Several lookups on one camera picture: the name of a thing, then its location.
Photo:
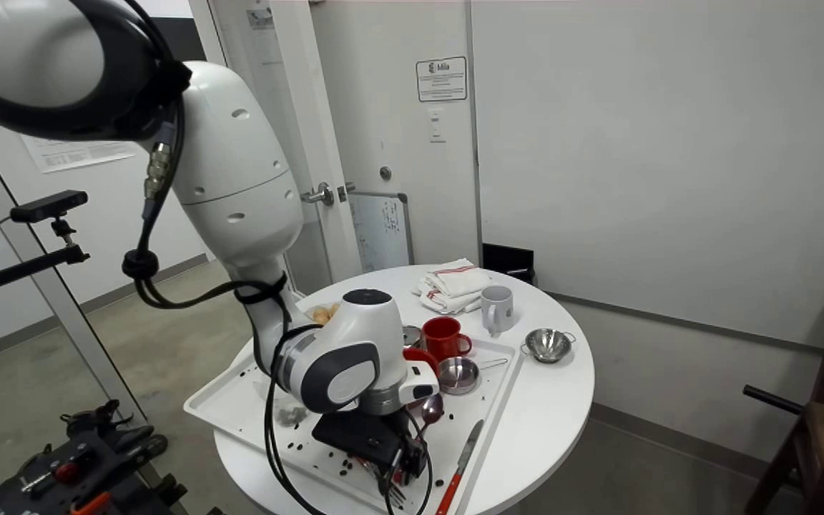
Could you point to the black box on floor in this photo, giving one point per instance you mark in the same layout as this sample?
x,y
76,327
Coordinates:
x,y
510,260

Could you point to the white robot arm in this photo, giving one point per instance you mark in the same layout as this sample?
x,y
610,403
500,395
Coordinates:
x,y
102,70

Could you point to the small steel bowl on table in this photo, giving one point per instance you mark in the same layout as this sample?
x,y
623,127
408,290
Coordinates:
x,y
547,343

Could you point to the orange-handled knife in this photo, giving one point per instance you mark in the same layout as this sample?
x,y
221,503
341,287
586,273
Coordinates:
x,y
444,503

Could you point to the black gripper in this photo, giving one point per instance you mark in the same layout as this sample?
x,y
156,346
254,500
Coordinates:
x,y
387,440

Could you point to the dark wooden chair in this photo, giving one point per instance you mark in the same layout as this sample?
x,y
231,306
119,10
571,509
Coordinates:
x,y
799,460

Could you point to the orange bowl with beans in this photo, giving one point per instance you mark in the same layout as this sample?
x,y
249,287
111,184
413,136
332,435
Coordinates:
x,y
417,353

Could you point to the silver door handle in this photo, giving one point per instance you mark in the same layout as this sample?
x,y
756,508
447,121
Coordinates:
x,y
320,193

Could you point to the black tool pile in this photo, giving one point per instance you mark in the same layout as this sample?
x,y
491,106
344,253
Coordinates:
x,y
95,469

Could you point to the black camera on tripod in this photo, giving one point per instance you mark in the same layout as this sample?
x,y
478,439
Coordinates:
x,y
52,207

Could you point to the red mug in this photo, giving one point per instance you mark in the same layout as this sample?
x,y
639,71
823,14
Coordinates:
x,y
444,339

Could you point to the white rectangular tray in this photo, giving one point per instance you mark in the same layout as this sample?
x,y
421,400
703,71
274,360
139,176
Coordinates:
x,y
232,403

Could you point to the round white table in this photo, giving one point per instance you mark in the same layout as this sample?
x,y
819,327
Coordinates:
x,y
536,432

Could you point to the grey metal mug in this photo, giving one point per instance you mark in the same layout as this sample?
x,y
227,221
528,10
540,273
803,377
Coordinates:
x,y
495,310

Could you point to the wall sign paper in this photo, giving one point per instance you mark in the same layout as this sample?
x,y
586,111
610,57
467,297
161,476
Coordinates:
x,y
441,80

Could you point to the small steel bowl by orange bowl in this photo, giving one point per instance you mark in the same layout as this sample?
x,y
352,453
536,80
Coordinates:
x,y
458,376

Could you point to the white red-striped cloth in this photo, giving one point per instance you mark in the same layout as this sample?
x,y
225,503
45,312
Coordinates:
x,y
454,287

